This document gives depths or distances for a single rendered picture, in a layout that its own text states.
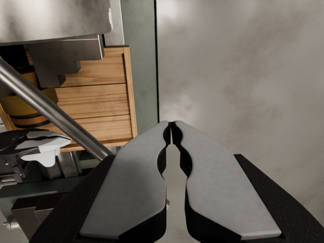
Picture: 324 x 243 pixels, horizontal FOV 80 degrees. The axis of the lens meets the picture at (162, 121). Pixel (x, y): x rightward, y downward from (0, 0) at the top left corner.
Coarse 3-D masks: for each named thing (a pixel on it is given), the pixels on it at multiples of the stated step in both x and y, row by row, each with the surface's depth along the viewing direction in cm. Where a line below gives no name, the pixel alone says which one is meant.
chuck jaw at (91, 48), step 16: (32, 48) 29; (48, 48) 29; (64, 48) 30; (80, 48) 30; (96, 48) 30; (48, 64) 30; (64, 64) 31; (80, 64) 35; (48, 80) 32; (64, 80) 34
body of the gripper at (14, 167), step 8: (0, 136) 39; (8, 136) 39; (16, 136) 39; (24, 136) 40; (0, 144) 36; (8, 144) 36; (16, 144) 37; (0, 160) 36; (16, 160) 37; (24, 160) 41; (0, 168) 37; (8, 168) 37; (16, 168) 37; (24, 168) 40; (0, 176) 37; (8, 176) 39; (16, 176) 38; (24, 176) 39; (0, 184) 38
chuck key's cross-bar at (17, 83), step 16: (0, 64) 12; (0, 80) 13; (16, 80) 13; (32, 96) 13; (48, 112) 14; (64, 112) 15; (64, 128) 14; (80, 128) 15; (80, 144) 15; (96, 144) 16
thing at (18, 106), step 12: (24, 72) 30; (36, 84) 32; (12, 96) 29; (48, 96) 33; (12, 108) 31; (24, 108) 31; (12, 120) 33; (24, 120) 32; (36, 120) 33; (48, 120) 34
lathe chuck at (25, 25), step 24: (0, 0) 17; (24, 0) 18; (48, 0) 19; (72, 0) 21; (96, 0) 24; (0, 24) 17; (24, 24) 18; (48, 24) 19; (72, 24) 21; (96, 24) 25
